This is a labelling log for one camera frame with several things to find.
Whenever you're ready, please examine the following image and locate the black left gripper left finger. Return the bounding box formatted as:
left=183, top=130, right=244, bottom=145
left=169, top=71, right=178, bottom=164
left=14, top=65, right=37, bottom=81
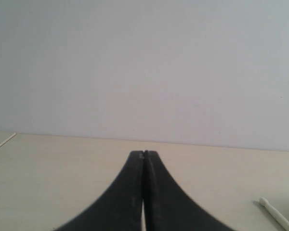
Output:
left=58, top=151, right=144, bottom=231

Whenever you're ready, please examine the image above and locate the white drumstick one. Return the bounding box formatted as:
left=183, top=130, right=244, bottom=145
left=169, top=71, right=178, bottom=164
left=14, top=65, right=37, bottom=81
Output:
left=259, top=197, right=289, bottom=231
left=0, top=133, right=16, bottom=155

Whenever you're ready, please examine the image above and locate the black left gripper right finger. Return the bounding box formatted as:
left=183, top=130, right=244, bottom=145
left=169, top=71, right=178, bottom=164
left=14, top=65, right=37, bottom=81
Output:
left=143, top=151, right=231, bottom=231

